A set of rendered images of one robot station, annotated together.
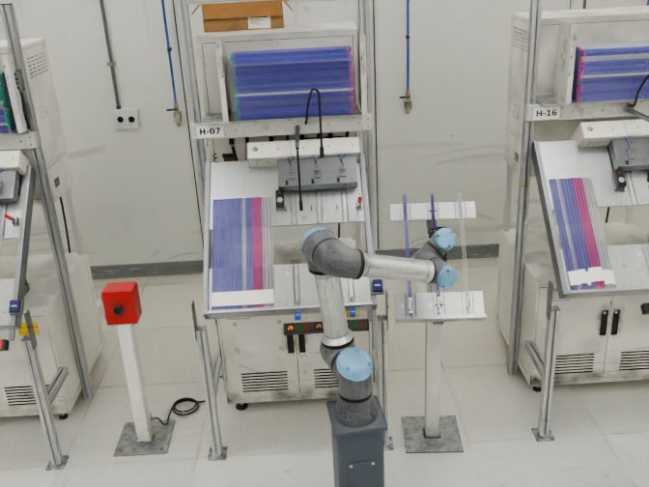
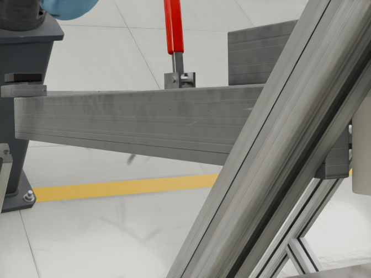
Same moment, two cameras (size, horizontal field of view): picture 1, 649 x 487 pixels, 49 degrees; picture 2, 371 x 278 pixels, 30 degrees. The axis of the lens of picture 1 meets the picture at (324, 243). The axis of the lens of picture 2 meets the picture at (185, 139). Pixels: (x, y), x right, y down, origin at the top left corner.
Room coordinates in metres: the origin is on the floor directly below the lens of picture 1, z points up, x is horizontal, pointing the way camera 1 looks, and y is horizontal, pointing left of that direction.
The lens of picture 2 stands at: (3.28, -0.48, 1.42)
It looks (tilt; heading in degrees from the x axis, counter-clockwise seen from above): 39 degrees down; 142
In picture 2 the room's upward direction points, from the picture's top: 24 degrees clockwise
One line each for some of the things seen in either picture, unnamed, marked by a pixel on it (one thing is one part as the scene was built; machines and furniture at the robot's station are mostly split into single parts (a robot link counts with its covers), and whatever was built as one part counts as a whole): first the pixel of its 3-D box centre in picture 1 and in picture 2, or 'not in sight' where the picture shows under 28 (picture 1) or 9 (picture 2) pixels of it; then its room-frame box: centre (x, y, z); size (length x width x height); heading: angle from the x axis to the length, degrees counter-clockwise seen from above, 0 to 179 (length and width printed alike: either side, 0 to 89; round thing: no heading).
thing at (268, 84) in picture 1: (293, 83); not in sight; (3.02, 0.10, 1.52); 0.51 x 0.13 x 0.27; 91
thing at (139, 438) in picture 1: (132, 366); not in sight; (2.67, 0.87, 0.39); 0.24 x 0.24 x 0.78; 1
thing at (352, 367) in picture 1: (353, 371); not in sight; (2.03, -0.08, 0.72); 0.13 x 0.12 x 0.14; 19
